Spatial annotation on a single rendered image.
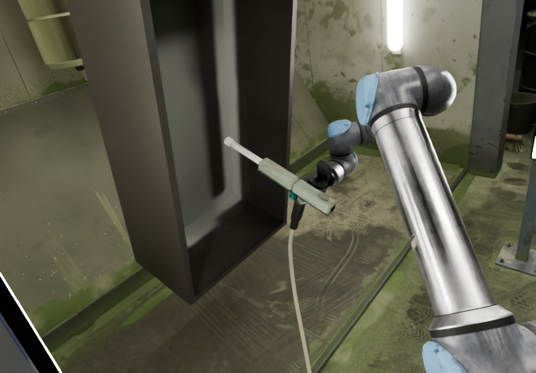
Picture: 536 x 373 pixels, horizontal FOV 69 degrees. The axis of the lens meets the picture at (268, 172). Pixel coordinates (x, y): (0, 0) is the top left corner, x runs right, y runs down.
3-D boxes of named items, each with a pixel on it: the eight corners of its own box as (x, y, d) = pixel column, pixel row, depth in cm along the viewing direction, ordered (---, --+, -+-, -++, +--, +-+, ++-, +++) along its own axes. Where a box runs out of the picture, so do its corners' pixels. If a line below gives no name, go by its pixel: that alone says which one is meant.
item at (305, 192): (323, 241, 141) (339, 197, 126) (316, 249, 138) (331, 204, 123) (227, 174, 161) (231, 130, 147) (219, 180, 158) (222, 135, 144)
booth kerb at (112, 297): (30, 372, 182) (18, 354, 176) (29, 370, 183) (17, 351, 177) (336, 146, 351) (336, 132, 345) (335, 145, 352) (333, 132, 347)
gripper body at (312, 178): (315, 206, 142) (332, 191, 150) (321, 189, 136) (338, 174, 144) (298, 194, 145) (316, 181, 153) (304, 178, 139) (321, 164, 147)
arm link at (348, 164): (337, 145, 160) (339, 166, 164) (321, 157, 152) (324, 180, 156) (358, 147, 154) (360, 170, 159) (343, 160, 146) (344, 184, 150)
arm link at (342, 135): (352, 115, 153) (354, 145, 158) (323, 121, 152) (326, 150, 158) (360, 123, 144) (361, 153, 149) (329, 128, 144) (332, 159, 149)
